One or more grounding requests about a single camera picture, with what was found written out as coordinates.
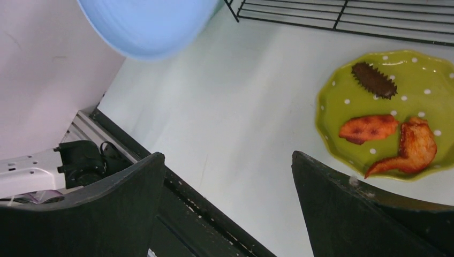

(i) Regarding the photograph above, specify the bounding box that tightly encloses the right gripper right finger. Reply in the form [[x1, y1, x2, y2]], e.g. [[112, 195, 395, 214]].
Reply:
[[291, 151, 453, 256]]

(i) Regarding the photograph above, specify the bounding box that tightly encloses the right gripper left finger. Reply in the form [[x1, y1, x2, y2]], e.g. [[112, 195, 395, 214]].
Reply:
[[1, 153, 165, 256]]

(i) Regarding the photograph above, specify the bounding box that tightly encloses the blue plate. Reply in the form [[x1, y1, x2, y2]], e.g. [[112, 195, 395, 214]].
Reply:
[[78, 0, 221, 61]]

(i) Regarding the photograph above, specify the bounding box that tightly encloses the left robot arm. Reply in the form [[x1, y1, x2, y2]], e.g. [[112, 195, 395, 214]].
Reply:
[[1, 140, 132, 206]]

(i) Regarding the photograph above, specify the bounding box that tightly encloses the orange fried food piece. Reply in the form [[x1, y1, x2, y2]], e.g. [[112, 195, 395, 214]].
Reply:
[[364, 116, 437, 179], [338, 114, 399, 145]]

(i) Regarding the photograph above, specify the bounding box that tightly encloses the orange fried food piece right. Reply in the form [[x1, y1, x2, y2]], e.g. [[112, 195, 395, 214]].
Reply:
[[364, 116, 437, 179]]

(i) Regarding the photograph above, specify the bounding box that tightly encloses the green dotted plate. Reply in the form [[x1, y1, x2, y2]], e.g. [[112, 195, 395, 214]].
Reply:
[[315, 50, 453, 181]]

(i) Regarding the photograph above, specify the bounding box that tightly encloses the dark brown food piece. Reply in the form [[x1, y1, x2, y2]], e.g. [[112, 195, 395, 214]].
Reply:
[[351, 62, 398, 100]]

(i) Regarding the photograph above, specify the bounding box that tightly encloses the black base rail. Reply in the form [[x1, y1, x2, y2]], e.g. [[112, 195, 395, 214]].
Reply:
[[88, 108, 277, 257]]

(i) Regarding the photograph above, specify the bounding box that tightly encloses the black wire rack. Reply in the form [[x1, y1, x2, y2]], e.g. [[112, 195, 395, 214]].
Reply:
[[225, 0, 453, 47]]

